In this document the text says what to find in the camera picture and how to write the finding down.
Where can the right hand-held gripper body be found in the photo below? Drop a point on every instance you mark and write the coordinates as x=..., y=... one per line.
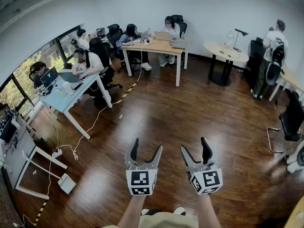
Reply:
x=206, y=179

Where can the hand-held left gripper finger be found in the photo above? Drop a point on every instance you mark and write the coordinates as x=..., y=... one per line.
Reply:
x=131, y=155
x=155, y=159

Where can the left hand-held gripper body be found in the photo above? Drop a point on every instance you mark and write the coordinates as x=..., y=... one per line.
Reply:
x=141, y=179

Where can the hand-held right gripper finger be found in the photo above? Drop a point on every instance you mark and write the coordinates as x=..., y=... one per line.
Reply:
x=188, y=159
x=209, y=154

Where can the person's right forearm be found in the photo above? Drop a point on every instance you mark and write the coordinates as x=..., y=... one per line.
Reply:
x=208, y=212

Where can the person's left forearm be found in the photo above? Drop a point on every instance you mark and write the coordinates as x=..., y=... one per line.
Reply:
x=130, y=212

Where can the person's left shoe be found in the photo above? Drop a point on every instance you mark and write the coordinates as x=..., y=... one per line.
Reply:
x=145, y=211

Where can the person's shoe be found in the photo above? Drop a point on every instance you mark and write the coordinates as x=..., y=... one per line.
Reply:
x=179, y=210
x=145, y=211

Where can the person's right shoe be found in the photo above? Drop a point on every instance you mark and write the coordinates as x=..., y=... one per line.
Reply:
x=179, y=210

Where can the person's beige shorts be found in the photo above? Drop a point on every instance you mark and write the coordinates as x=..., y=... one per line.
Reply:
x=166, y=222

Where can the yellow black floor tape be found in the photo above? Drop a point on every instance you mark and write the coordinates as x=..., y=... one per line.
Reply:
x=40, y=211
x=129, y=90

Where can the black smartphone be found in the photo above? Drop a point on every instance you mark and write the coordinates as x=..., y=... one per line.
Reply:
x=78, y=86

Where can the white wheeled device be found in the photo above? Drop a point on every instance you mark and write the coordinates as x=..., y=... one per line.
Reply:
x=297, y=165

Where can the light blue desk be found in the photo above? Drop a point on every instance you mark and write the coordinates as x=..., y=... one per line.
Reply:
x=59, y=101

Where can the grey laptop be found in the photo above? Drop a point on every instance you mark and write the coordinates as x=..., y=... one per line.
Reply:
x=69, y=77

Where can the round wooden table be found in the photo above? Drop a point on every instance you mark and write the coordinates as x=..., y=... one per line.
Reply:
x=218, y=50

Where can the wooden desk with white legs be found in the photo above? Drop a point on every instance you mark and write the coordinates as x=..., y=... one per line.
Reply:
x=161, y=46
x=291, y=76

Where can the grey laptop sleeve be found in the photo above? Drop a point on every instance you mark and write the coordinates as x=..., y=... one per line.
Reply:
x=179, y=44

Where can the laptop with light logo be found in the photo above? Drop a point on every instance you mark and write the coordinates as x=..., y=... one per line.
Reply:
x=48, y=76

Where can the silver laptop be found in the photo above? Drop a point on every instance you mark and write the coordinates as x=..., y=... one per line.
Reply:
x=144, y=35
x=162, y=35

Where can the white desk lamp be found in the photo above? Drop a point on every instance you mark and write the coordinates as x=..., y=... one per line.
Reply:
x=230, y=35

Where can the white black backpack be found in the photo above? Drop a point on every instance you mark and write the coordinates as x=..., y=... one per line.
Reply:
x=276, y=53

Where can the black desk lamp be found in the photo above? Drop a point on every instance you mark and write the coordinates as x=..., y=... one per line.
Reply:
x=241, y=31

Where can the laptop with lit screen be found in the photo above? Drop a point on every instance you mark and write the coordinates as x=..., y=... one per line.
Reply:
x=101, y=31

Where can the black framed window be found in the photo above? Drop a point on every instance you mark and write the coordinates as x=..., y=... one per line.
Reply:
x=23, y=68

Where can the black metal frame chair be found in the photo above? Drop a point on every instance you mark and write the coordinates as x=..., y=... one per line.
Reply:
x=293, y=117

